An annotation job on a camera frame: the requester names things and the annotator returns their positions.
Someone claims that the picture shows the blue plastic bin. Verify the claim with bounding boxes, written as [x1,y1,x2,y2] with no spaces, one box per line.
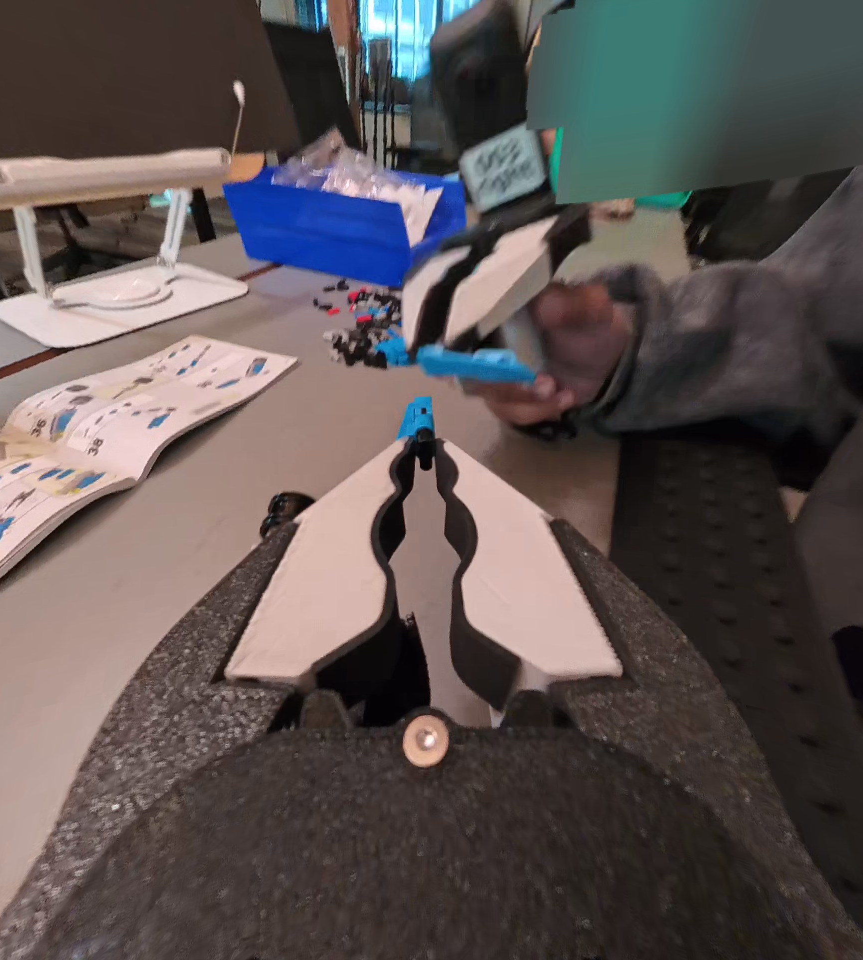
[221,163,469,280]

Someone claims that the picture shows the blue toy brick beam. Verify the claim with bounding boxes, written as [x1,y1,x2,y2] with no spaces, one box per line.
[385,337,539,389]

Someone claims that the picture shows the white desk lamp stand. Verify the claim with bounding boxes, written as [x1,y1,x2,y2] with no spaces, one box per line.
[0,78,250,351]

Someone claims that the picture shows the blue connector brick black pins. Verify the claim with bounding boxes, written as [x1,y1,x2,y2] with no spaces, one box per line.
[398,396,438,472]

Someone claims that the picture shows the open instruction booklet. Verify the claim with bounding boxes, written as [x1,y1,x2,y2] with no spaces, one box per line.
[0,335,299,620]

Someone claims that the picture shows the pile of small brick parts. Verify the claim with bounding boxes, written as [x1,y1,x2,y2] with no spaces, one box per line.
[313,276,412,371]

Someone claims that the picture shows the clear plastic bag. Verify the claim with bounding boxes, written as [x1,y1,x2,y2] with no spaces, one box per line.
[272,129,445,243]

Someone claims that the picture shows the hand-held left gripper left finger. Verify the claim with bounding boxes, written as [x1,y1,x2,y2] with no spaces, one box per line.
[223,438,418,690]

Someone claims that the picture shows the dark panel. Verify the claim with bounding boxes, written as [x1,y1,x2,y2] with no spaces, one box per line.
[0,0,303,181]

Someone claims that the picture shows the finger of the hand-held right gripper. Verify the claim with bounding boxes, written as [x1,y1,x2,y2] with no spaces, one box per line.
[442,216,560,350]
[401,243,481,357]

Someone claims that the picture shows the blue brick assembly with wheel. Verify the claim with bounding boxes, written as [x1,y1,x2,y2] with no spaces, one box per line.
[259,491,318,540]

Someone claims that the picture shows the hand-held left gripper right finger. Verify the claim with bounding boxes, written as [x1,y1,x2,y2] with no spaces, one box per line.
[435,441,624,729]

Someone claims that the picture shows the person's right hand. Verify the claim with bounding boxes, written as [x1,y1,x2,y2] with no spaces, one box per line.
[485,279,635,429]

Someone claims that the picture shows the black studded floor mat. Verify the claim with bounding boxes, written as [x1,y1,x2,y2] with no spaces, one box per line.
[610,431,863,960]

